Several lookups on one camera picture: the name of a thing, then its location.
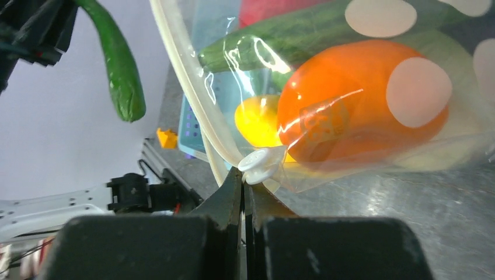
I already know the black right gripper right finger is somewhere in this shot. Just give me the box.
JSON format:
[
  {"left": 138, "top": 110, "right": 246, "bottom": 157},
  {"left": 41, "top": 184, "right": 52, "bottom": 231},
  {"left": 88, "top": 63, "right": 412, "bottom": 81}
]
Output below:
[{"left": 243, "top": 184, "right": 433, "bottom": 279}]

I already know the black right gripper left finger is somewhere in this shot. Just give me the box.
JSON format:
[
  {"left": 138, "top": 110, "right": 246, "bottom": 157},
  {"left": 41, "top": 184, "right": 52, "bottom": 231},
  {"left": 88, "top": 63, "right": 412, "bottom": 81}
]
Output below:
[{"left": 38, "top": 168, "right": 242, "bottom": 279}]

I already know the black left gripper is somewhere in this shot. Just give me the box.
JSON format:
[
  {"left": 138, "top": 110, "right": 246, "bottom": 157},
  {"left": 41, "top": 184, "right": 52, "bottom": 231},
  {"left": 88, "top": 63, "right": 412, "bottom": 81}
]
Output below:
[{"left": 1, "top": 0, "right": 78, "bottom": 92}]

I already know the green toy bean pod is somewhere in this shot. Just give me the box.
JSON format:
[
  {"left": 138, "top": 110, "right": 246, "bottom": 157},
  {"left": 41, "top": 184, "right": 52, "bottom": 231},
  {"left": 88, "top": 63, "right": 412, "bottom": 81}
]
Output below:
[{"left": 74, "top": 1, "right": 147, "bottom": 123}]

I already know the yellow toy lemon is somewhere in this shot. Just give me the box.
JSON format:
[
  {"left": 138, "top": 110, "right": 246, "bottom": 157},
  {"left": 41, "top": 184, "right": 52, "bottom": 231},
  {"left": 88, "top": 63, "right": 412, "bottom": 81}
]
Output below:
[{"left": 234, "top": 94, "right": 293, "bottom": 148}]

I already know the orange toy fruit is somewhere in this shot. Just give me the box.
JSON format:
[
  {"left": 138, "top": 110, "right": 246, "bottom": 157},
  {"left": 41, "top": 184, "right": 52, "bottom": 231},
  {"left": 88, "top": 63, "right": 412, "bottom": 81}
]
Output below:
[{"left": 280, "top": 40, "right": 453, "bottom": 165}]

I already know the clear dotted zip top bag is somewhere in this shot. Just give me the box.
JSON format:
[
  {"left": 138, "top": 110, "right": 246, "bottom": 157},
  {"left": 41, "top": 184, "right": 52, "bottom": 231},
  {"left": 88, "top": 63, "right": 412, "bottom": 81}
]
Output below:
[{"left": 151, "top": 1, "right": 494, "bottom": 192}]

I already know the red toy apple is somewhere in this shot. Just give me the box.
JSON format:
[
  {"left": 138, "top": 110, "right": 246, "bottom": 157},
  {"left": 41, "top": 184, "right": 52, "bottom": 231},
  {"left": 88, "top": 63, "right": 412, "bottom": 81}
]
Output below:
[{"left": 238, "top": 0, "right": 328, "bottom": 29}]

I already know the green toy cucumber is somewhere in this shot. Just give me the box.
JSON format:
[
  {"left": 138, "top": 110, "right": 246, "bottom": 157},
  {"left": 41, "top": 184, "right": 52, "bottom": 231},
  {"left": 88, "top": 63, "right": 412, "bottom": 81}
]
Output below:
[{"left": 198, "top": 1, "right": 492, "bottom": 72}]

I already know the orange yellow wedge block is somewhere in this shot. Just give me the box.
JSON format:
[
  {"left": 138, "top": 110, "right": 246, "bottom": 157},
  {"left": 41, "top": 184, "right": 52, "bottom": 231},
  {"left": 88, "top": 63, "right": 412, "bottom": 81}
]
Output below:
[{"left": 156, "top": 128, "right": 178, "bottom": 149}]

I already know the light blue plastic basket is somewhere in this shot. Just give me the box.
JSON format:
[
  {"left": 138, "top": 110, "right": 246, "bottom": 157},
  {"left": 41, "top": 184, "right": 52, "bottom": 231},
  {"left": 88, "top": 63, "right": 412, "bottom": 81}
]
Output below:
[{"left": 177, "top": 1, "right": 247, "bottom": 155}]

